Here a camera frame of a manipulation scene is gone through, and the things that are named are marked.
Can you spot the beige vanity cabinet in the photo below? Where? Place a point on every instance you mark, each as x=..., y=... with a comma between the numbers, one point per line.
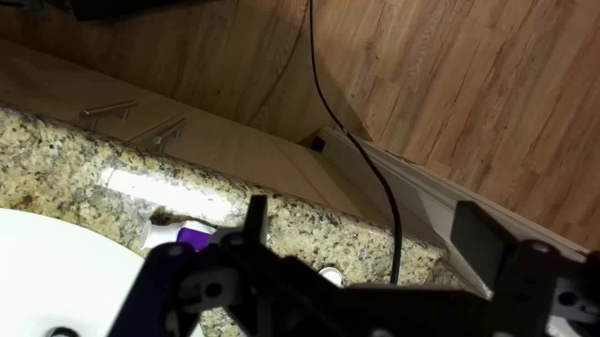
x=217, y=151

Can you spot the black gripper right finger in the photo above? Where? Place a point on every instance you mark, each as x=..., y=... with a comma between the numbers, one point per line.
x=530, y=287

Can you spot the white oval sink basin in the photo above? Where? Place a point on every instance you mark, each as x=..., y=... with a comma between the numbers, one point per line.
x=56, y=268

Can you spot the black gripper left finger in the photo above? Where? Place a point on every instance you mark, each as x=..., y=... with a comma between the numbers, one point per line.
x=206, y=293

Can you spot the purple white toothpaste tube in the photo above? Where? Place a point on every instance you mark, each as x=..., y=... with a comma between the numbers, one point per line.
x=193, y=237

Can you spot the metal sink drain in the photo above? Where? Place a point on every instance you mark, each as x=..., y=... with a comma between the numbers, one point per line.
x=62, y=332

